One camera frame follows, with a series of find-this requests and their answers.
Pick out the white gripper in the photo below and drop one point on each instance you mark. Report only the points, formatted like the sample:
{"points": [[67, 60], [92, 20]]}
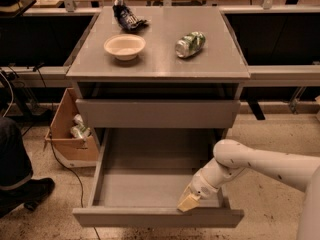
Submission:
{"points": [[200, 186]]}

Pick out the grey drawer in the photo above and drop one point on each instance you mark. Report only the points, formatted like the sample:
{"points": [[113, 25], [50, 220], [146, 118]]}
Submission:
{"points": [[141, 174], [158, 113]]}

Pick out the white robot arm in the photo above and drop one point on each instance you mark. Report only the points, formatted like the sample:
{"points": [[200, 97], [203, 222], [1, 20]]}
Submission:
{"points": [[231, 158]]}

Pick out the grey top drawer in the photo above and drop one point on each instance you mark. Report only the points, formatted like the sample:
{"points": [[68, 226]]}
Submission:
{"points": [[158, 113]]}

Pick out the grey drawer cabinet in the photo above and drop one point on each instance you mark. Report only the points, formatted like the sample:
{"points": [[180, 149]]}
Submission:
{"points": [[216, 72]]}

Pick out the cardboard box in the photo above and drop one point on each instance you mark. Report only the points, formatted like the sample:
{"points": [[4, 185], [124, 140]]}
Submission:
{"points": [[60, 136]]}

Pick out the crushed can in box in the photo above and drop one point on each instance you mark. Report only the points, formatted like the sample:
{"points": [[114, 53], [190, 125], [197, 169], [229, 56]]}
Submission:
{"points": [[79, 130]]}

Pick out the green soda can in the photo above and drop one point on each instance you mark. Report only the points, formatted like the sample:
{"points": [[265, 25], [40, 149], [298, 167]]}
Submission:
{"points": [[190, 44]]}

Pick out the black shoe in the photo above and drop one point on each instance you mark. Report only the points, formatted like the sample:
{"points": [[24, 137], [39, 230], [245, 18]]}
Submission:
{"points": [[34, 191]]}

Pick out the white paper bowl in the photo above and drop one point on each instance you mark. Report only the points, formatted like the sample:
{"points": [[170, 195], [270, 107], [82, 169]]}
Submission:
{"points": [[124, 47]]}

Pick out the person's dark trouser leg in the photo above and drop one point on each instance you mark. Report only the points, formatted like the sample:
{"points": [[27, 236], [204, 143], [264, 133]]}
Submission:
{"points": [[15, 165]]}

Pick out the blue crumpled chip bag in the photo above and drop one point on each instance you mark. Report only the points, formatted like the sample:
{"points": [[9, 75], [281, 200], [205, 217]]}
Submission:
{"points": [[126, 19]]}

